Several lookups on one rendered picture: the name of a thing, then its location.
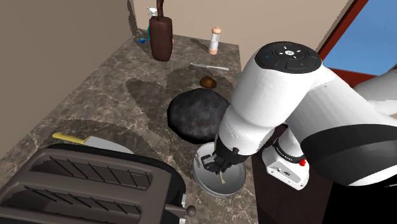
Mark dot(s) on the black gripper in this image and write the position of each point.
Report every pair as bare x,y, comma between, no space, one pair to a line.
228,155

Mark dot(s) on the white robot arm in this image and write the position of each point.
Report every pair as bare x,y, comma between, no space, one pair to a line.
279,93

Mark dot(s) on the small beige stick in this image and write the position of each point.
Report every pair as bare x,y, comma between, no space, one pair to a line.
222,179

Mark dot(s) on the black round lump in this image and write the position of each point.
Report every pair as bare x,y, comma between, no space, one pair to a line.
195,116

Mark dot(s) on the dark robot stand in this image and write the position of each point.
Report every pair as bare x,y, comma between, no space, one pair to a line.
279,198

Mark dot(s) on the brown potato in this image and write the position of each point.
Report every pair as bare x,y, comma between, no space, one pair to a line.
207,82

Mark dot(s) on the silver knife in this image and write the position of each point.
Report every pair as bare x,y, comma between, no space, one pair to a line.
209,66

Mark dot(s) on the white and tan pepper mill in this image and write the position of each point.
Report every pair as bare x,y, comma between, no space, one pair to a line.
214,42

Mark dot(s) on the tall dark brown container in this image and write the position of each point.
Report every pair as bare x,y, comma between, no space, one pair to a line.
161,38

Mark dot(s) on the small blue sponge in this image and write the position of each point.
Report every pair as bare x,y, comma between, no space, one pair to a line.
142,40

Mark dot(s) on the dark brown toaster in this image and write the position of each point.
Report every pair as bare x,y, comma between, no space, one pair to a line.
80,189

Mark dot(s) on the white spray bottle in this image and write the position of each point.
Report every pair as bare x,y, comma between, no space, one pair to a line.
151,11

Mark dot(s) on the red framed window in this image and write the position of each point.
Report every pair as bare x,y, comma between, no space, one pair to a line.
369,34

